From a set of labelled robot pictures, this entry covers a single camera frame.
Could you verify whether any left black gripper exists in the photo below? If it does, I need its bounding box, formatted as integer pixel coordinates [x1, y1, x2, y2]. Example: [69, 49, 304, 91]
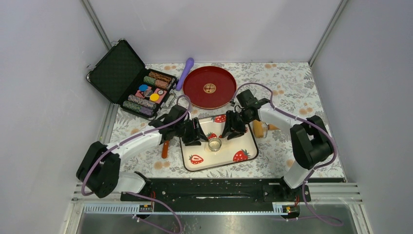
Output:
[175, 117, 208, 146]

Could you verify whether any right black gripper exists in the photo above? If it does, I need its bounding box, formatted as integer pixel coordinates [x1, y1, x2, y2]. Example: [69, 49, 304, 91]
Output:
[221, 110, 255, 140]

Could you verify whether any round metal cutter ring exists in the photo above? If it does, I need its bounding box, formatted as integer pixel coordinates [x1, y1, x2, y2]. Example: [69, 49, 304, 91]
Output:
[207, 138, 223, 153]

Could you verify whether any small dough piece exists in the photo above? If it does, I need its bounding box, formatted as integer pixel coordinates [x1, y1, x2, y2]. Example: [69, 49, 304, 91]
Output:
[205, 141, 225, 153]

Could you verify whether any strawberry pattern white tray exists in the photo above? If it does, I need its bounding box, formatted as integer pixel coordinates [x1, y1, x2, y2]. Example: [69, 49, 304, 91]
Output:
[180, 114, 259, 172]

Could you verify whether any wooden dough roller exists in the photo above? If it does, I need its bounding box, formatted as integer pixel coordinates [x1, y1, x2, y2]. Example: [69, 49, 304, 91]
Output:
[252, 120, 279, 138]

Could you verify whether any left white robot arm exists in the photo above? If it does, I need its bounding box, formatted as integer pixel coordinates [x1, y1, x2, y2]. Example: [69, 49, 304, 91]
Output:
[76, 105, 208, 200]

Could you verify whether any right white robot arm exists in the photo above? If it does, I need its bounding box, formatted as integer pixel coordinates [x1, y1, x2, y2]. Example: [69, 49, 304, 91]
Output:
[221, 89, 335, 201]

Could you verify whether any floral pattern table mat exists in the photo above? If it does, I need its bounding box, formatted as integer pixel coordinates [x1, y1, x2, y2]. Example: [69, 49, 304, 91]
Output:
[110, 62, 345, 182]

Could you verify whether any round red lacquer plate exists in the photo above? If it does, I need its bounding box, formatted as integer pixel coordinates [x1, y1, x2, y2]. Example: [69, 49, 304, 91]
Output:
[183, 66, 237, 110]

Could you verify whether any yellow poker chip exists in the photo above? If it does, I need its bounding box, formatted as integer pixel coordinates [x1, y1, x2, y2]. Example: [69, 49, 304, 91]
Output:
[150, 93, 160, 102]

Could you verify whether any blue poker chip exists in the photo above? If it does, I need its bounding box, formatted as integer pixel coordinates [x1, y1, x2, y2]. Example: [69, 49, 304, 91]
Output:
[138, 84, 149, 92]

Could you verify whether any black poker chip case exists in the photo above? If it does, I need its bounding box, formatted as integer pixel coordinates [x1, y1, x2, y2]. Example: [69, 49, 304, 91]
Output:
[86, 39, 178, 119]

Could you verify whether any metal spatula orange handle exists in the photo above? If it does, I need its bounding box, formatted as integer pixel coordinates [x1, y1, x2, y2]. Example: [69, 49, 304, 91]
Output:
[161, 140, 169, 159]

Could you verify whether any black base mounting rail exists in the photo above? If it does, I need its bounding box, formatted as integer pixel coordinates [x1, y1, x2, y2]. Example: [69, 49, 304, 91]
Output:
[120, 178, 315, 213]

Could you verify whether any purple silicone handle tool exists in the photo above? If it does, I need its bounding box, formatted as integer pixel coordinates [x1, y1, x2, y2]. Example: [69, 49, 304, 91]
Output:
[176, 58, 194, 91]

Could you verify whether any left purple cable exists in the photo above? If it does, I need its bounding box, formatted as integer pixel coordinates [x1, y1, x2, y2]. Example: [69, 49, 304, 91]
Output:
[80, 94, 192, 234]

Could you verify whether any purple cable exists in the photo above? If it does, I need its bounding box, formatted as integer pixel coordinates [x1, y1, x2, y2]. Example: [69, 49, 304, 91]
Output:
[230, 82, 344, 227]
[80, 94, 192, 234]

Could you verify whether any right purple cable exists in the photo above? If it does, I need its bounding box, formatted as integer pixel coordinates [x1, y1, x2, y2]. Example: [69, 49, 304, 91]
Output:
[230, 82, 344, 227]

